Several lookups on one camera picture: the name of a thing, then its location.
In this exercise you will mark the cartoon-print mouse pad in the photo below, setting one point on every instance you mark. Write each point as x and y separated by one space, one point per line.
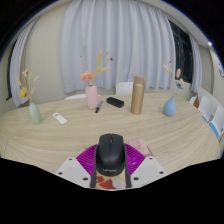
140 146

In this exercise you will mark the narrow white curtain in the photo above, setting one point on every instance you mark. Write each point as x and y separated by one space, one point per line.
20 63
196 66

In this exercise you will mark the dark marker pen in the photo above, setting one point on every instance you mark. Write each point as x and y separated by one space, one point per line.
99 106

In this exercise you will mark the pale green vase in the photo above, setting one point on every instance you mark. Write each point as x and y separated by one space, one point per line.
35 114

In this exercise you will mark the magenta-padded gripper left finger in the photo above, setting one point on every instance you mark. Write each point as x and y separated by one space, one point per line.
71 170

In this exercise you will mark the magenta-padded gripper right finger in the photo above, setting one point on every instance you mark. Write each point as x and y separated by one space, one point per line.
148 170

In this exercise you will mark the white and blue chair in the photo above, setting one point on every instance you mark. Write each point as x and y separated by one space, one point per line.
205 106
218 121

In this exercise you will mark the light blue vase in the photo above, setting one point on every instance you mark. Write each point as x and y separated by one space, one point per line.
169 107

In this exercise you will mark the beige dried flower bunch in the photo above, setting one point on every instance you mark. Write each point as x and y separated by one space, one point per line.
178 74

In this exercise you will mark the wide white curtain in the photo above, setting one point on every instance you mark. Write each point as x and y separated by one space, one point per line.
120 43

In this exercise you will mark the bronze drink bottle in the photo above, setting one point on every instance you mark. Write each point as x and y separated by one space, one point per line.
137 96

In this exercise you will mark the pink vase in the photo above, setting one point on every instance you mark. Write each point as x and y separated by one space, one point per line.
91 97

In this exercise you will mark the dark window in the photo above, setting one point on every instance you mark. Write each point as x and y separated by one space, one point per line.
181 53
10 76

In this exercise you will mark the black oblong case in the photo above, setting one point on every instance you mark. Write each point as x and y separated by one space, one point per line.
115 102

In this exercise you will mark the black computer mouse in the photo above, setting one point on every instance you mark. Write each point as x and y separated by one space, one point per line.
110 155

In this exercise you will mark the white remote control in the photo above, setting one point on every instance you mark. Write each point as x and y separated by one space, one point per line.
60 118

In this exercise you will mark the yellow dried flower bunch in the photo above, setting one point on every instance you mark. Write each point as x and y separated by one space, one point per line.
23 92

